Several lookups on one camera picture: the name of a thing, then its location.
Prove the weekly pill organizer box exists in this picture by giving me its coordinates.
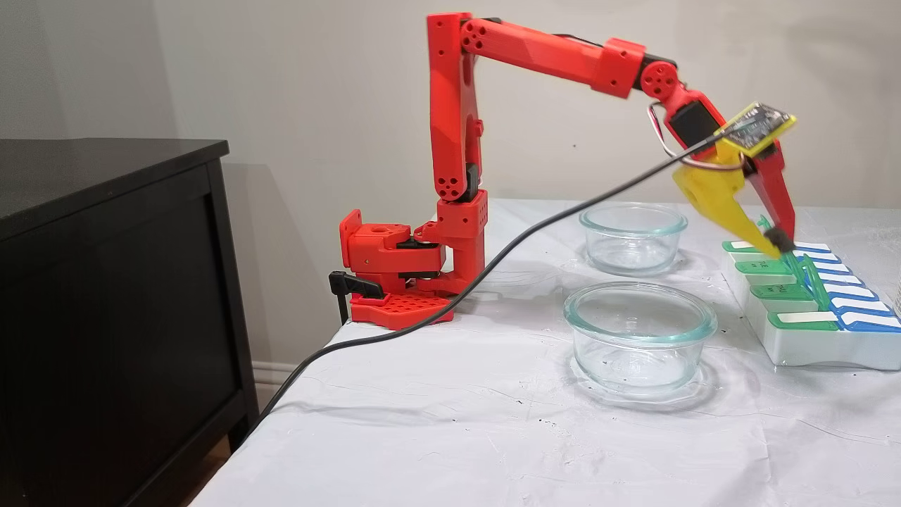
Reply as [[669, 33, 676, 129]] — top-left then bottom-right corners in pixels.
[[722, 215, 901, 370]]

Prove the small glass bowl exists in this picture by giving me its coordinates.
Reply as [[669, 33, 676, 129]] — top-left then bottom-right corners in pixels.
[[579, 203, 688, 277]]

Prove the large glass bowl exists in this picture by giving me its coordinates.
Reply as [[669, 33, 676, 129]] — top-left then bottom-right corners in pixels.
[[563, 282, 719, 395]]

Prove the white tablecloth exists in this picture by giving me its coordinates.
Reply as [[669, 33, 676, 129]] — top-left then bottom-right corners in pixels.
[[190, 199, 901, 507]]

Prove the black table clamp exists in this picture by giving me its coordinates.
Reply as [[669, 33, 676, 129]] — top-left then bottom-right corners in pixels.
[[329, 271, 386, 325]]

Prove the white baseboard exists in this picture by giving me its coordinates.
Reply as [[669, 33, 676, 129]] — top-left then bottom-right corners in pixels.
[[252, 361, 314, 416]]

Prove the black wooden cabinet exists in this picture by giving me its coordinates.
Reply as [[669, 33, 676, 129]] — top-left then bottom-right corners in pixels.
[[0, 139, 260, 507]]

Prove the camera circuit board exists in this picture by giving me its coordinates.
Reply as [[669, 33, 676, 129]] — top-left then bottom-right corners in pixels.
[[714, 102, 798, 157]]

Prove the black camera cable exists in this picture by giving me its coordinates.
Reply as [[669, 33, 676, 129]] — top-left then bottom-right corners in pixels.
[[243, 134, 726, 441]]

